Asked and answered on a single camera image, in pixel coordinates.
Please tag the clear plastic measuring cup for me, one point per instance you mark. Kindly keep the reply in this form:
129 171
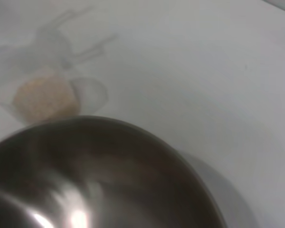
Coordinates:
92 91

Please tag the stainless steel mixing bowl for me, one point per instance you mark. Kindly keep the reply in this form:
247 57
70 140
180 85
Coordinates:
97 178

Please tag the rice grains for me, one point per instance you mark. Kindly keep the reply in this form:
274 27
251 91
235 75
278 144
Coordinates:
45 97

